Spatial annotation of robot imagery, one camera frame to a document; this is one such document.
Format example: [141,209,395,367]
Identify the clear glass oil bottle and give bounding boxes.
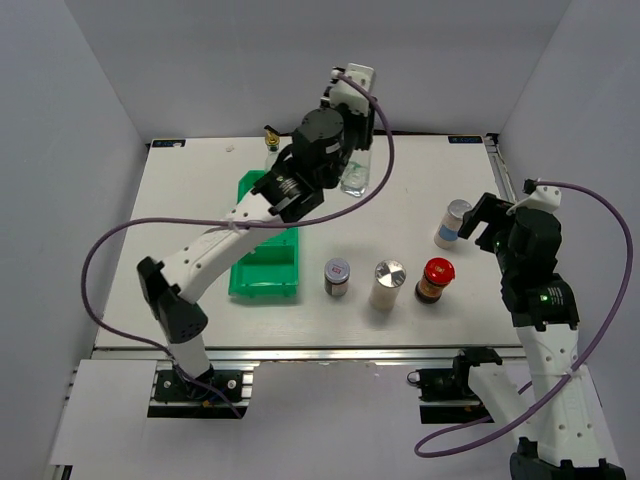
[340,150,372,198]

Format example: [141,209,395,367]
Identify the glass bottle with dark residue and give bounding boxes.
[264,125,280,171]

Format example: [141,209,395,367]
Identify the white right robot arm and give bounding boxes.
[451,188,626,479]

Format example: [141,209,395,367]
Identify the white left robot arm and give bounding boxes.
[137,82,375,399]

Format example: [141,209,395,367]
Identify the blue label salt jar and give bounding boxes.
[434,199,472,249]

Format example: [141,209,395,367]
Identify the right table logo sticker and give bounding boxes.
[447,135,484,144]

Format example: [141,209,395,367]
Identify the table logo sticker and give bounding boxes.
[151,139,186,148]
[447,135,484,144]

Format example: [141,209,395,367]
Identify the red lid sauce jar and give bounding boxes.
[415,257,455,304]

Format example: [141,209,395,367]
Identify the white powder jar silver lid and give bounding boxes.
[369,259,406,311]

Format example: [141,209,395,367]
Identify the small dark spice jar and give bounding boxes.
[324,257,351,297]

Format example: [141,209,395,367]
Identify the green plastic divided bin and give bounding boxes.
[228,168,301,299]

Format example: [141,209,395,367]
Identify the left table logo sticker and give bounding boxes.
[151,139,186,148]

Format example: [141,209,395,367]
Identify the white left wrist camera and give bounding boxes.
[328,63,376,117]

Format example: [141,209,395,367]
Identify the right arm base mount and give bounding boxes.
[406,347,503,425]

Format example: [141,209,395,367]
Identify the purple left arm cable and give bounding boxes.
[81,72,397,419]

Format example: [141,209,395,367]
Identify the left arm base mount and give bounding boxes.
[147,367,251,420]

